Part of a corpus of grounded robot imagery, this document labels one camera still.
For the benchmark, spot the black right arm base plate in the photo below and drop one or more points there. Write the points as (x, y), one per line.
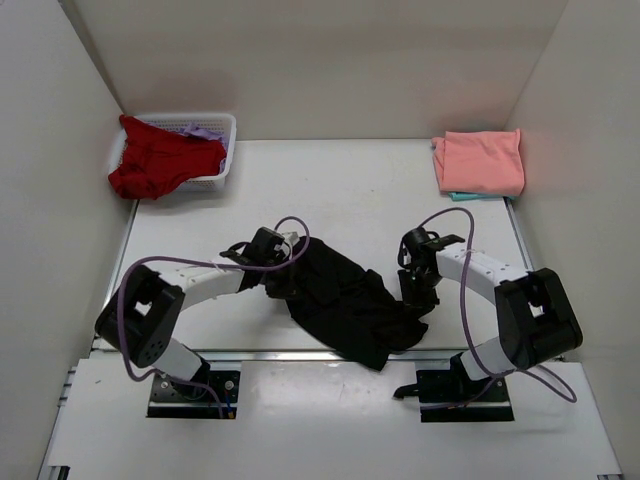
(443, 399)

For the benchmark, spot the white plastic laundry basket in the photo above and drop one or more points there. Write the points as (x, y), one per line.
(174, 122)

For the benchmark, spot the lilac t shirt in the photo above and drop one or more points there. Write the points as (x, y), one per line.
(195, 130)

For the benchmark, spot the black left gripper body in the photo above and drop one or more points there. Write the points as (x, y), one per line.
(273, 260)

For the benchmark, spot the aluminium table edge rail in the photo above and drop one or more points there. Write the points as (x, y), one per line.
(316, 355)

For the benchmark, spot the red t shirt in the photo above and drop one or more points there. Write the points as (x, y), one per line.
(155, 162)

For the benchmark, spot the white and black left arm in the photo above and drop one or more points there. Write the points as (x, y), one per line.
(140, 318)

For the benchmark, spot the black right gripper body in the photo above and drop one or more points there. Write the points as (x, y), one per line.
(419, 288)

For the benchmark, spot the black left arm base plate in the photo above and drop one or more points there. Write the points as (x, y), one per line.
(172, 401)

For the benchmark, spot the folded teal t shirt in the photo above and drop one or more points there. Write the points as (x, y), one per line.
(465, 196)

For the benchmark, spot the folded pink t shirt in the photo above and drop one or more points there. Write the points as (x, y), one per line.
(486, 163)

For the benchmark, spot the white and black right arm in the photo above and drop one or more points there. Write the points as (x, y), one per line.
(535, 319)

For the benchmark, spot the black t shirt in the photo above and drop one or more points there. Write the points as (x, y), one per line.
(348, 308)

